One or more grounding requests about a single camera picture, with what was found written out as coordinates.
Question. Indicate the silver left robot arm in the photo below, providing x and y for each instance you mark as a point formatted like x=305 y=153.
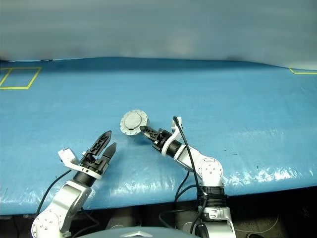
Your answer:
x=69 y=196

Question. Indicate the silver motor housing copper windings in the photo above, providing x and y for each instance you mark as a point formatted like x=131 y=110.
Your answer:
x=148 y=122

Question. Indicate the grey robot torso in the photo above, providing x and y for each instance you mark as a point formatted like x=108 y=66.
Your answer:
x=138 y=234

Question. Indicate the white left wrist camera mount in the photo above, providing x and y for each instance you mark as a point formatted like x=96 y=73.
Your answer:
x=67 y=155

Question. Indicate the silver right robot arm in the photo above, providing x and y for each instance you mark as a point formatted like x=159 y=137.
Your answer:
x=210 y=171

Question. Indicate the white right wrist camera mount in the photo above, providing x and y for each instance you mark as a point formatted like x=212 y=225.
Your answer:
x=176 y=131

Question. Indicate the blue plastic table cover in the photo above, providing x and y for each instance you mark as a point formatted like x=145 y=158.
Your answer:
x=223 y=111

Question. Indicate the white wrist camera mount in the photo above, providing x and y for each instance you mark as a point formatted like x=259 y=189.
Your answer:
x=67 y=155
x=176 y=131

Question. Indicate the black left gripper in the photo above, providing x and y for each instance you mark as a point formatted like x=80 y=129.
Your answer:
x=95 y=164

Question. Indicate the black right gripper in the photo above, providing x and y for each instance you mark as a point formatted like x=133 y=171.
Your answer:
x=162 y=138

